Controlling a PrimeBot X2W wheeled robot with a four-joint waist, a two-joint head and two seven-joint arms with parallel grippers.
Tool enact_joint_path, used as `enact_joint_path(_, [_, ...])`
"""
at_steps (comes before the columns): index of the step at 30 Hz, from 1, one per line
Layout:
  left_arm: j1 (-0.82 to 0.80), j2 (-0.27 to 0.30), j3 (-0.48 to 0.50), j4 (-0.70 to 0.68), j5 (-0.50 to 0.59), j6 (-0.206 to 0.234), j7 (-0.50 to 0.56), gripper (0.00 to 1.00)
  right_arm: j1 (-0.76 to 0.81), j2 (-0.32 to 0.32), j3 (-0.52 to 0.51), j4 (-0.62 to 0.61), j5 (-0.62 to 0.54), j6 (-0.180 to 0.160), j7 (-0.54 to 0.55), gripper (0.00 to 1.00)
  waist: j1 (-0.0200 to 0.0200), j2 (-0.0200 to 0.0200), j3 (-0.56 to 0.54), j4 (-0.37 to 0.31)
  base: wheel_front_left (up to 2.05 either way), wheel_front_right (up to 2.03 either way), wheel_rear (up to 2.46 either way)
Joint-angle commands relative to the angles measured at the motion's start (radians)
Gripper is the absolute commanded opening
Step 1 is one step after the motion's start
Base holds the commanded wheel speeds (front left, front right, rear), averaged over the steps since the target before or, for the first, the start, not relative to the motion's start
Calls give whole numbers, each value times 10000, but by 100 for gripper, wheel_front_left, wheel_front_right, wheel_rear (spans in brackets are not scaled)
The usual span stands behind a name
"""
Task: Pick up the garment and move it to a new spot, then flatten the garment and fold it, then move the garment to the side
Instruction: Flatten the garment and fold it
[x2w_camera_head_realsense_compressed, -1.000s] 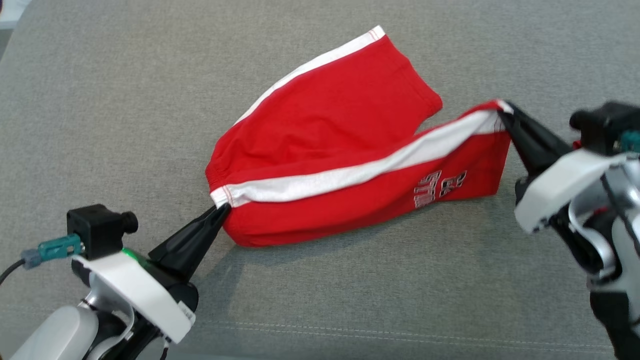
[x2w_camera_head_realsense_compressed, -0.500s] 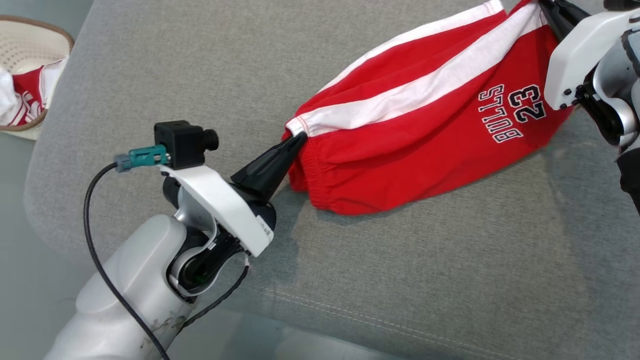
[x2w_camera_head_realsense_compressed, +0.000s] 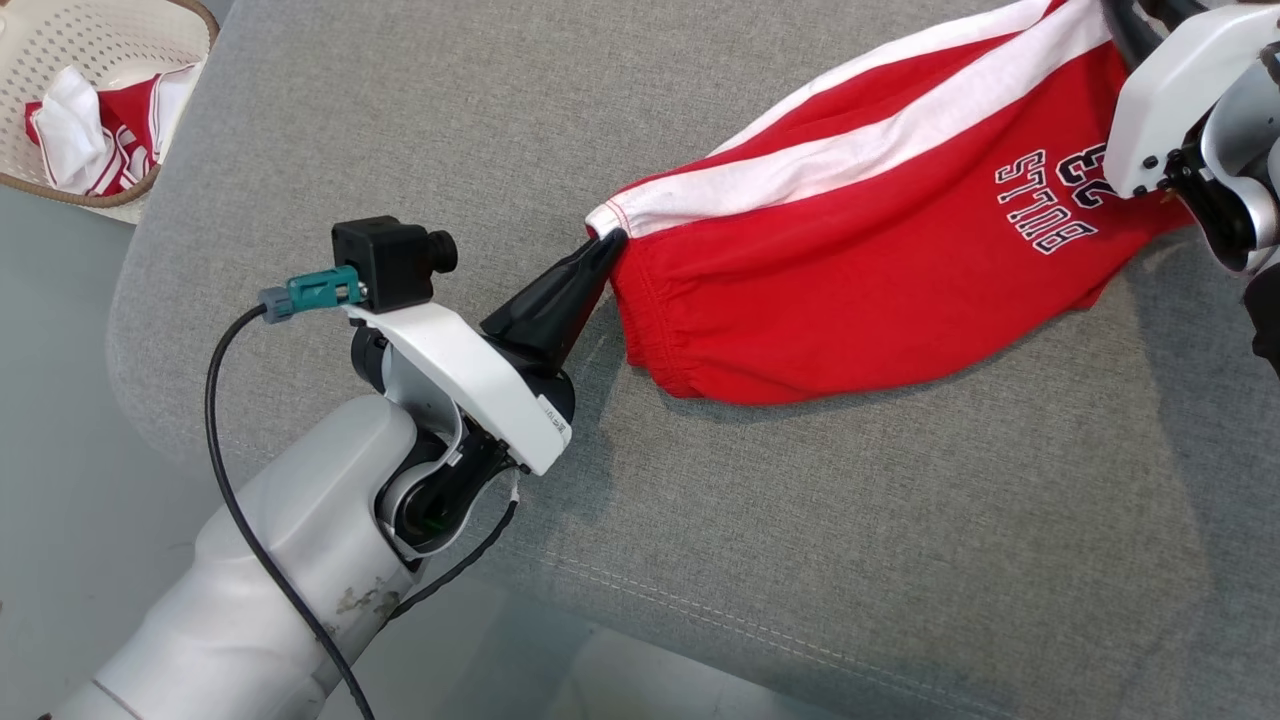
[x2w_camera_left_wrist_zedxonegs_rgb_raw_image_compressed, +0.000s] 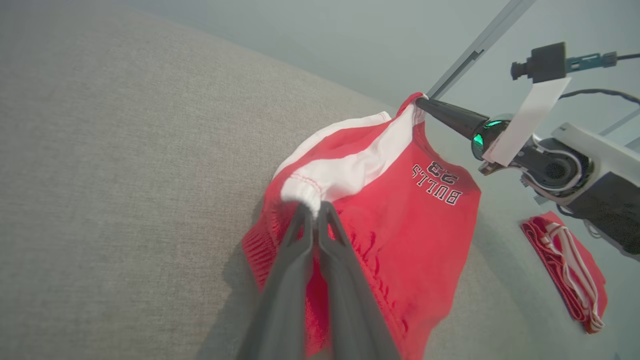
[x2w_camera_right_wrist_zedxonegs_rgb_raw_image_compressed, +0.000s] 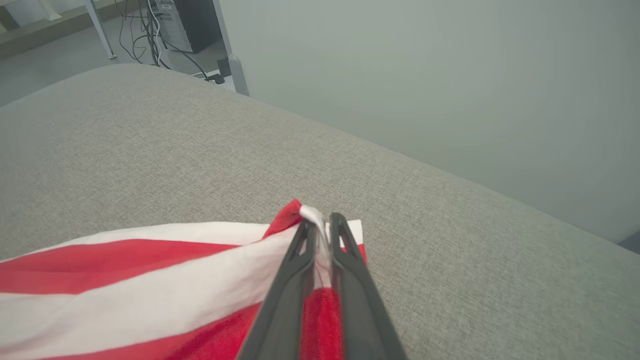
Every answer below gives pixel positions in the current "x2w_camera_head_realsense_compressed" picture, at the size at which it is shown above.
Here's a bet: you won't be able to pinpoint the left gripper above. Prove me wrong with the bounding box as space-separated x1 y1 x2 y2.
342 229 630 478

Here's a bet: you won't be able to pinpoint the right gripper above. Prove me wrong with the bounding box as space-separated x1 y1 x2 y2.
1102 0 1280 200

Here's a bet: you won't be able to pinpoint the red shorts wide white stripes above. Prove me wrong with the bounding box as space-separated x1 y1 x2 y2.
585 0 1201 407

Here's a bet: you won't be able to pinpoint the red white garment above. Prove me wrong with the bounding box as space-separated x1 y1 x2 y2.
25 62 206 197

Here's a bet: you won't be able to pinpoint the white crumpled cloth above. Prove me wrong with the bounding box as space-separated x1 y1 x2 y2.
35 65 113 193

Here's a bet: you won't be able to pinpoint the white perforated laundry basket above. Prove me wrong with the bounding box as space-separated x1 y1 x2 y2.
0 0 221 225

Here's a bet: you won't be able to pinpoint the teal left camera connector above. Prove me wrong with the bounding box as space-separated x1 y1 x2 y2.
258 265 363 324

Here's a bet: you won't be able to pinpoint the black left camera cable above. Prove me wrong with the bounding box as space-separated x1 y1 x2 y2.
204 300 377 720

